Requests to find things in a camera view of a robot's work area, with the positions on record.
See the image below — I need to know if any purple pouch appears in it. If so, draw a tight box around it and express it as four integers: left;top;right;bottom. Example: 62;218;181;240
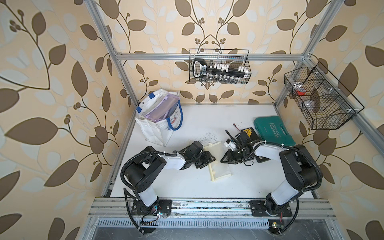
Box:
145;94;180;123

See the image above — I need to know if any cream yellow pouch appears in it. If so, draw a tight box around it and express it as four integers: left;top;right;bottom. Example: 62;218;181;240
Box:
204;142;232;182

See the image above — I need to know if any red item in basket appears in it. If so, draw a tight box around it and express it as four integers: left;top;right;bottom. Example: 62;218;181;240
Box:
292;84;307;97

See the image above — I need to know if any black yellow battery pack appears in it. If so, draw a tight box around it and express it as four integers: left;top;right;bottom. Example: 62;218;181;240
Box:
233;124;261;146

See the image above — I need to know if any right wall wire basket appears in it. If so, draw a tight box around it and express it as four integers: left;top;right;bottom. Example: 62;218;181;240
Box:
284;62;365;130

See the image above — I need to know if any back wall wire basket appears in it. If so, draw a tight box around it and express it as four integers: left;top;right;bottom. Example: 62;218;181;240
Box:
189;48;252;85

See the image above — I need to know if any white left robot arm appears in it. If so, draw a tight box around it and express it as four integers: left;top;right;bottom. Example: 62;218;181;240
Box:
120;141;216;213

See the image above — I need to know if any wall wire basket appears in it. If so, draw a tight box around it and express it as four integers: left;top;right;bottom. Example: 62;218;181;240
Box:
189;48;252;85
284;62;365;130

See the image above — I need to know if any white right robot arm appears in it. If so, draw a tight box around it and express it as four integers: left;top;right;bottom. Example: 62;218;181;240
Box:
221;131;323;217

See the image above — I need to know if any white canvas tote bag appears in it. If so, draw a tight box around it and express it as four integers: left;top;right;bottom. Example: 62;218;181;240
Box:
135;89;184;147

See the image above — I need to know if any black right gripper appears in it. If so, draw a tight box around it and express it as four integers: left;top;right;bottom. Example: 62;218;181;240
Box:
219;147;249;164

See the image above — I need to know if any green plastic tool case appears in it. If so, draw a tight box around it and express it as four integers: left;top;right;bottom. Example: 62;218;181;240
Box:
254;116;296;147

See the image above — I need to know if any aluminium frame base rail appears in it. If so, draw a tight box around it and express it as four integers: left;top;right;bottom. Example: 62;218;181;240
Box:
88;198;336;229

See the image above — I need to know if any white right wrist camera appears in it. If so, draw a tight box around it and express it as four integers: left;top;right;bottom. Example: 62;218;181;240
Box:
224;139;238;151

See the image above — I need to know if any black socket tool set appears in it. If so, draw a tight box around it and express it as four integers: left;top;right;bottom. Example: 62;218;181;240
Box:
192;58;251;79

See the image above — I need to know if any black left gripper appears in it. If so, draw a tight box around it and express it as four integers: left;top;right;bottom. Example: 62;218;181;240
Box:
191;151;217;169

